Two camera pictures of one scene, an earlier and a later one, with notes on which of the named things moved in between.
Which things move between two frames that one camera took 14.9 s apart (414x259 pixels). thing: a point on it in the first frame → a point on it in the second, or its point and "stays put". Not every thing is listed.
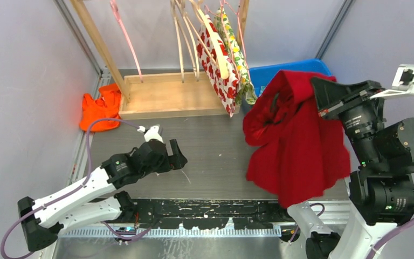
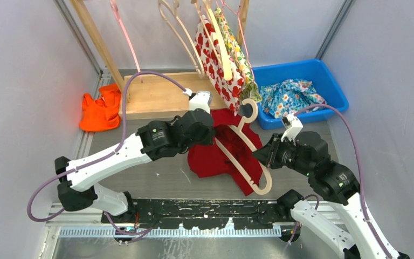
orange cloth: [108, 106] stays put
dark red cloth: [294, 152] → [207, 159]
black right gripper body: [358, 114] → [283, 152]
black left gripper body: [166, 163] → [206, 140]
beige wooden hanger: [183, 17] → [227, 152]
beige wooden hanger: [176, 6] → [176, 5]
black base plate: [209, 213] stays put
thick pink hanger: [114, 5] stays put
